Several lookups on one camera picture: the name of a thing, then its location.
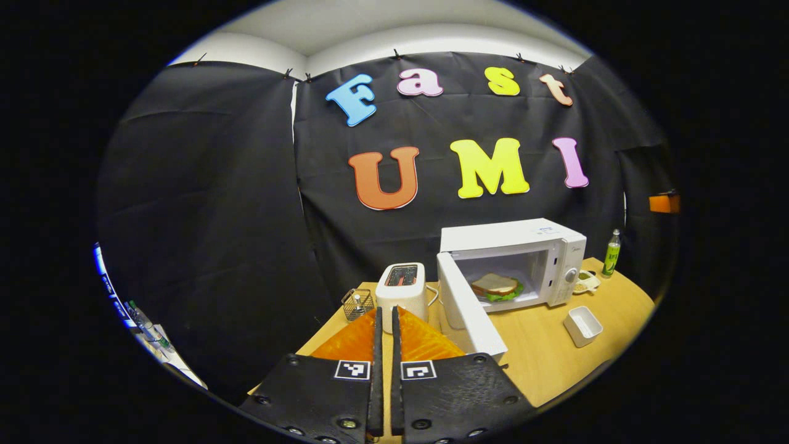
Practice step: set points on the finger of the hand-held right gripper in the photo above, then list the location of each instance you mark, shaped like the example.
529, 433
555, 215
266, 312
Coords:
664, 203

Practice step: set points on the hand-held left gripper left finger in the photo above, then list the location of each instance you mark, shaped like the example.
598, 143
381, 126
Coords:
377, 382

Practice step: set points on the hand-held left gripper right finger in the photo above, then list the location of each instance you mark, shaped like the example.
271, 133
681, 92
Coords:
396, 388

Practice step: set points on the bread and lettuce sandwich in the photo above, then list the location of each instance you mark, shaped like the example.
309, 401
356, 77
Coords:
493, 283

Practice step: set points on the white microwave oven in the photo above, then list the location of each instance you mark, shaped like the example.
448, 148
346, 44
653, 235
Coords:
511, 237

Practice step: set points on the green drink bottle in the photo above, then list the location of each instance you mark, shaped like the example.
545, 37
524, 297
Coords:
611, 256

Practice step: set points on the white toaster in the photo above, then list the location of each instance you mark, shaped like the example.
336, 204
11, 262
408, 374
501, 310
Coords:
400, 296

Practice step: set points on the white divided grain plate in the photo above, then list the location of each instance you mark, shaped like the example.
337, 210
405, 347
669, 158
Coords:
585, 283

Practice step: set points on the small white rectangular dish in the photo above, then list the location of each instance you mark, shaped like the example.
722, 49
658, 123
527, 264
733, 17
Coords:
582, 325

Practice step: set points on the white side desk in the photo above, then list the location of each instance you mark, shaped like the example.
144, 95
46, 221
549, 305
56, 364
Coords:
179, 367

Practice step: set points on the clear plastic bottle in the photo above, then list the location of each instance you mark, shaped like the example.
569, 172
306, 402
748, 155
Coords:
148, 324

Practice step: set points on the lit display screen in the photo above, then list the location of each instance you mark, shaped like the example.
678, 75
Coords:
108, 283

